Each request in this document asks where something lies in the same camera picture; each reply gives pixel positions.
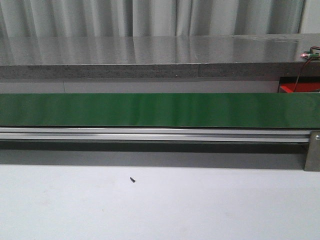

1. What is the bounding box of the red plastic tray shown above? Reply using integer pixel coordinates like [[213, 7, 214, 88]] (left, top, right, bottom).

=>
[[278, 82, 320, 93]]

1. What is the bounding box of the red and black wire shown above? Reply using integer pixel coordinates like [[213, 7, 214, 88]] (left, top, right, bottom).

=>
[[292, 46, 320, 94]]

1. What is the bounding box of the white curtain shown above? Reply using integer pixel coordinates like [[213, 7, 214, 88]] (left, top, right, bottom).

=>
[[0, 0, 320, 38]]

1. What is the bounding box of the aluminium conveyor frame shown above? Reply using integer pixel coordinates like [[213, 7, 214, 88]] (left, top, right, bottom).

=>
[[0, 127, 312, 143]]

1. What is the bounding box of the metal conveyor support bracket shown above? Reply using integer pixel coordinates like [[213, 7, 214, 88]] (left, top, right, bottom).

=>
[[304, 131, 320, 172]]

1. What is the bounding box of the green conveyor belt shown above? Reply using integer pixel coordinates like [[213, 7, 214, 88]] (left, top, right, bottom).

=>
[[0, 93, 320, 129]]

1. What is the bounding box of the grey stone counter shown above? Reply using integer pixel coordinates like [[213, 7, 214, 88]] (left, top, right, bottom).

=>
[[0, 33, 320, 80]]

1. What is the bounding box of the small green circuit board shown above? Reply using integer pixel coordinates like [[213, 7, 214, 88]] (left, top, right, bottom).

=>
[[300, 51, 320, 60]]

